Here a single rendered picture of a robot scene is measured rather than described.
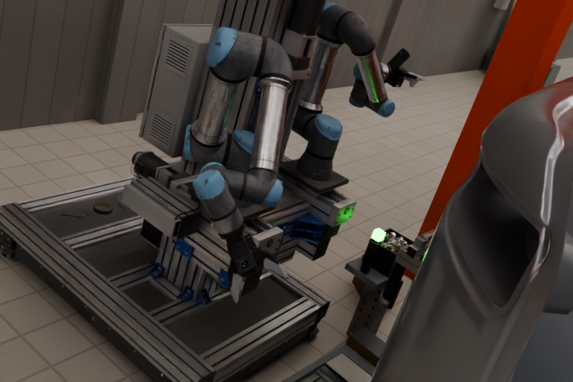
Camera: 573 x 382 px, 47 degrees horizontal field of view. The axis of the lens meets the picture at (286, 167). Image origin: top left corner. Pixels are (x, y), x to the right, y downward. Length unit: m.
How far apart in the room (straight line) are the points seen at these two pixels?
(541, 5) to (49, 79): 2.99
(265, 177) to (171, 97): 0.89
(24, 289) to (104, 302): 0.49
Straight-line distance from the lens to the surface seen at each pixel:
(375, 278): 2.83
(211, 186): 1.59
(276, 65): 1.83
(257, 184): 1.71
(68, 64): 4.41
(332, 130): 2.52
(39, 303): 2.95
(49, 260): 2.87
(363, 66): 2.55
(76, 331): 2.83
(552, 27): 2.42
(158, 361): 2.51
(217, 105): 1.97
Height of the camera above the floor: 1.83
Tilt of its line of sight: 23 degrees down
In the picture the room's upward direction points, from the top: 17 degrees clockwise
